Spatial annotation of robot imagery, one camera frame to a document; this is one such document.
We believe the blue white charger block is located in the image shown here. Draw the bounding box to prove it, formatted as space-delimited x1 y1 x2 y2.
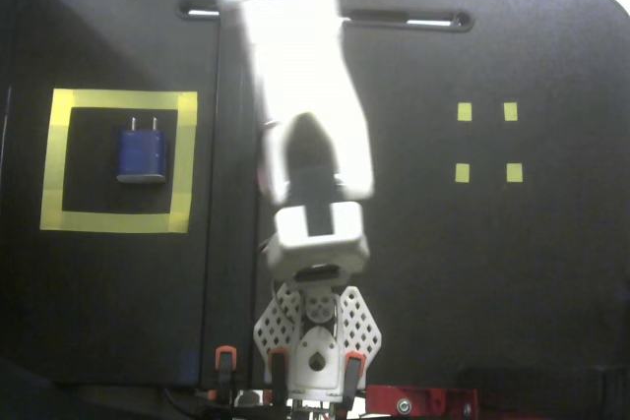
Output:
115 116 168 185

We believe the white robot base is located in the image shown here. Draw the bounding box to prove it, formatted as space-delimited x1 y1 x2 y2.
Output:
253 281 383 399

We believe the black flat strip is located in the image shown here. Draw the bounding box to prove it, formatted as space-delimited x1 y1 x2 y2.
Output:
200 0 270 391

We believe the black tape piece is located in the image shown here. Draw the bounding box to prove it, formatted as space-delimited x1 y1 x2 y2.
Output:
346 8 409 25

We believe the yellow tape square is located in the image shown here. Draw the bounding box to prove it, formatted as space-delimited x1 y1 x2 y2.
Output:
38 89 199 234

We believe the blue tape piece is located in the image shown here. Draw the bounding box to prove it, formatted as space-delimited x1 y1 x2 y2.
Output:
178 348 199 378

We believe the red screw clamp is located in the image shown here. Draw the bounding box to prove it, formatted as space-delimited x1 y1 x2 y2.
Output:
366 384 479 419

